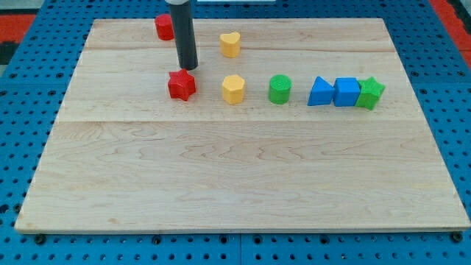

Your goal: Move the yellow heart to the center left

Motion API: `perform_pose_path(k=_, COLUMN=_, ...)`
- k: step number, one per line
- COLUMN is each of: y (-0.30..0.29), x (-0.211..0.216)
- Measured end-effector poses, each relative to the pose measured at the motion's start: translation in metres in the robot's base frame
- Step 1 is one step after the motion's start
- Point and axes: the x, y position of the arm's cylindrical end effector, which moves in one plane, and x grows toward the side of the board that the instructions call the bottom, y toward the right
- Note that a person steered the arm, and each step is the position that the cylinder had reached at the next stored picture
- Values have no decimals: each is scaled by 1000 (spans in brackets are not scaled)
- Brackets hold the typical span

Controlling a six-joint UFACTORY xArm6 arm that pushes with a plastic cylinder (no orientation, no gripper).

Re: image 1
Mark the red star block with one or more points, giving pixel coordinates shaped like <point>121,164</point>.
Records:
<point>181,84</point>

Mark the blue cube block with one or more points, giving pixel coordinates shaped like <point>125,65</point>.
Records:
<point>346,91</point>

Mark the red cylinder block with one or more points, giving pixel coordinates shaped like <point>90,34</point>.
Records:
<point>164,27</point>

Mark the green cylinder block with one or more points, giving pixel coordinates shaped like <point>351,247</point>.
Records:
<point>279,89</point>

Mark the light wooden board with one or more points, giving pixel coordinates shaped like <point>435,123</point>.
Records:
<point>123,157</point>

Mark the blue triangle block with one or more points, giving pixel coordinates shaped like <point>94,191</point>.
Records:
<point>321,93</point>

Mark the yellow hexagon block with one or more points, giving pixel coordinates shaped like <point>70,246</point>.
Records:
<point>233,89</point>

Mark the green star block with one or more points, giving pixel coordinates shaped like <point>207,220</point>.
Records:
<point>370,93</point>

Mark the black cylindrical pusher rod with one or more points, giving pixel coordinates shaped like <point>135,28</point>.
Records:
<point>182,23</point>

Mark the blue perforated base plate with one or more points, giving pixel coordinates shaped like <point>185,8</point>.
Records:
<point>35,81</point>

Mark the yellow heart block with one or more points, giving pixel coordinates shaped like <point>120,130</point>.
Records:
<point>230,44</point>

